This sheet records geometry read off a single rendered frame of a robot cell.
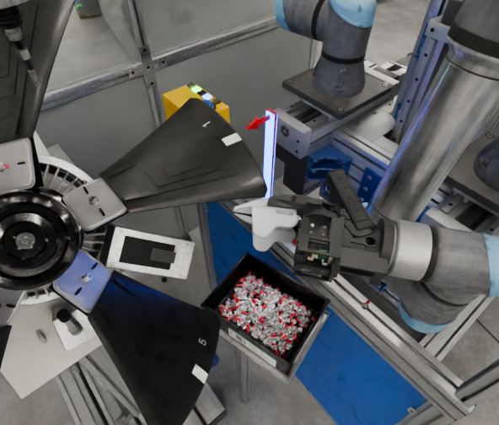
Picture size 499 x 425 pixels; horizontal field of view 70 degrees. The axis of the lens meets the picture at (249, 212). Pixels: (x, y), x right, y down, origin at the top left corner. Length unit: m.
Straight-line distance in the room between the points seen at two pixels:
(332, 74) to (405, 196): 0.56
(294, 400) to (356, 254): 1.20
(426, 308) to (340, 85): 0.67
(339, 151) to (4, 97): 0.82
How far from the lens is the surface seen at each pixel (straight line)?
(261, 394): 1.61
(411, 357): 0.81
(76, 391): 1.67
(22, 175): 0.54
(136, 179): 0.57
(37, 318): 0.81
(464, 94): 0.48
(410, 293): 0.59
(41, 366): 0.84
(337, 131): 1.08
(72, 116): 1.32
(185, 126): 0.64
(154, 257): 0.68
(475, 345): 1.95
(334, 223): 0.47
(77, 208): 0.57
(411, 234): 0.48
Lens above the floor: 1.56
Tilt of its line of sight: 49 degrees down
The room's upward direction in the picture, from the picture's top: straight up
